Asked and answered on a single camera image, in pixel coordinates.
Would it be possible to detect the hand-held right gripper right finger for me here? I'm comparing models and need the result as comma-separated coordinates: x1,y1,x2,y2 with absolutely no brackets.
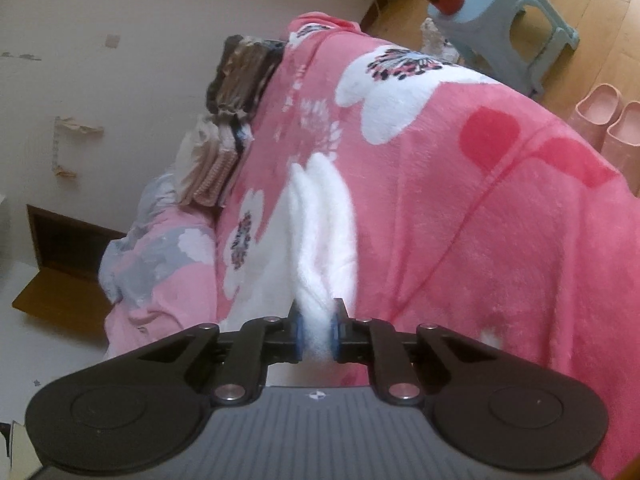
332,298,493,405

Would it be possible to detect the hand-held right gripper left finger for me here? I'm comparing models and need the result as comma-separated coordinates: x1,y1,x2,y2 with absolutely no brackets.
137,302,302,407

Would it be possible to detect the white deer print sweater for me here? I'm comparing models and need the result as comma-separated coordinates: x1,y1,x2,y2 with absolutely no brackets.
287,152,358,361

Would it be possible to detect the stack of light folded clothes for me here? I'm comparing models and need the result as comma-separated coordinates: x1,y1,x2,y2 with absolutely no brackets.
172,115,246,207

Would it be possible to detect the stack of dark folded clothes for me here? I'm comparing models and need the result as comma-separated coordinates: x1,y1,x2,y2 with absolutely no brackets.
206,35,286,123

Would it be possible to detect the pink and grey quilt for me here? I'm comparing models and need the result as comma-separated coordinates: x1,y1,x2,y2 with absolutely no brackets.
98,180,221,356

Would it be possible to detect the pink floral blanket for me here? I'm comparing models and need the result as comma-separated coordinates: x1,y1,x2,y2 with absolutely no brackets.
215,12,640,480

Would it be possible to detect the brown wooden cabinet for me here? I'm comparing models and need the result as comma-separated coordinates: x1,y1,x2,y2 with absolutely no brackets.
12,204,126,331

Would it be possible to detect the pink slipper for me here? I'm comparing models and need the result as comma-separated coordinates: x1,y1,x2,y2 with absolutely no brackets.
600,102,640,196
567,85,626,148

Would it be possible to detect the light blue plastic stool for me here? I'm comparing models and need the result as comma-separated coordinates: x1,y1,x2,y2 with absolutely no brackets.
432,0,581,98

